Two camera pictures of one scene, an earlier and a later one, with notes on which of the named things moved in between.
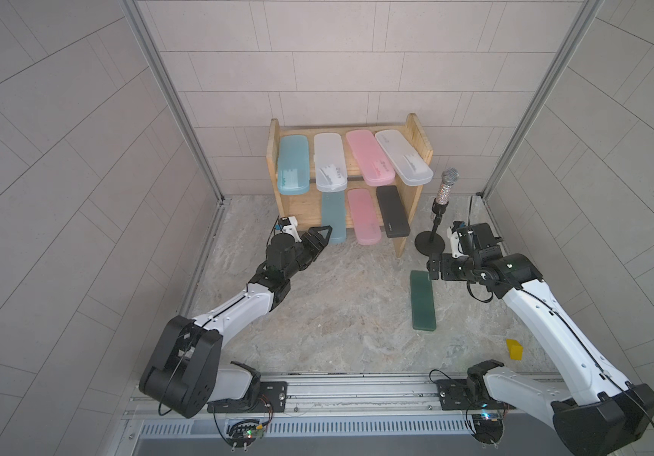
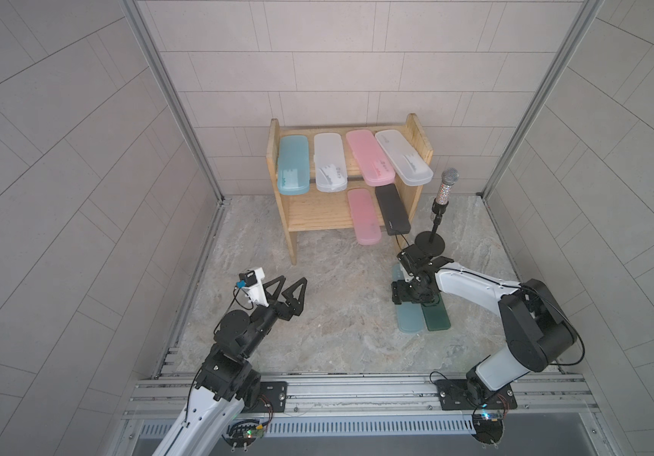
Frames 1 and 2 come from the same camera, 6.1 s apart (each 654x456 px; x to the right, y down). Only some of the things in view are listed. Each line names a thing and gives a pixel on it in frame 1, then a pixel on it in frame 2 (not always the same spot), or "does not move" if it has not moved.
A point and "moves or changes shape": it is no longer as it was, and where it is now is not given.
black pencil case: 393,213 does not move
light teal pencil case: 294,164 does not move
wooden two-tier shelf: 368,176 does not move
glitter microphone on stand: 430,243 does not move
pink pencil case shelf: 364,216 does not move
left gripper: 314,253 → 288,309
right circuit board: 487,428 does not move
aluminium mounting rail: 295,397 does not move
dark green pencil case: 422,300 moves or changes shape
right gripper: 444,267 → 397,293
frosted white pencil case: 406,162 does not move
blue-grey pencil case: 333,214 → 410,314
